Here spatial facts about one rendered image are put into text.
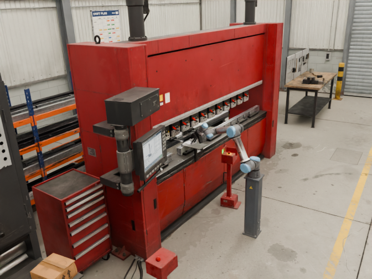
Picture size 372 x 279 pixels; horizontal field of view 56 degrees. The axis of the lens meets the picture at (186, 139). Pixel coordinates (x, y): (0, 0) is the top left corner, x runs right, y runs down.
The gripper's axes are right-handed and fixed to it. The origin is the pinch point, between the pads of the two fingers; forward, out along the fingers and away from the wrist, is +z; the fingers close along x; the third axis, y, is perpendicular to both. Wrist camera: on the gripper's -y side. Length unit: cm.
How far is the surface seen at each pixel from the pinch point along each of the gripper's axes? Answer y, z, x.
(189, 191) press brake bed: -42, 43, 15
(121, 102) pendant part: 16, -108, 144
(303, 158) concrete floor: -92, 55, -253
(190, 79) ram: 56, -54, -8
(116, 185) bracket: -21, -40, 146
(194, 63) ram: 68, -67, -16
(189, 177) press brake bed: -30.0, 28.0, 13.6
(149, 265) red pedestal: -93, -47, 166
